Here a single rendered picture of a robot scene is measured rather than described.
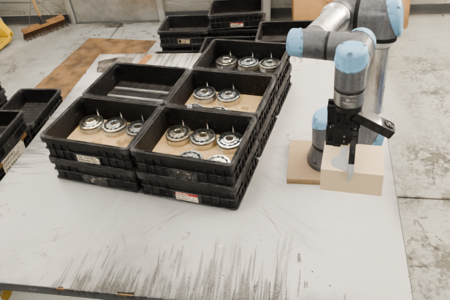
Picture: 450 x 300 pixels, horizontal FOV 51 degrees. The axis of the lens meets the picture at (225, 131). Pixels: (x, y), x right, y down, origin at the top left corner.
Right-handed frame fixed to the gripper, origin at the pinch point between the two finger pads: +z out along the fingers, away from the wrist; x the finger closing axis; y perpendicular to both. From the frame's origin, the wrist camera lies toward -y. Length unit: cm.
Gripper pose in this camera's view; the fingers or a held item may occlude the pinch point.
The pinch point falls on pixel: (352, 163)
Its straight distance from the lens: 134.4
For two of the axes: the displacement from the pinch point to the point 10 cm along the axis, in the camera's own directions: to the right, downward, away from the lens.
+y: -9.6, -0.8, 2.6
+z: 1.0, 7.9, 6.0
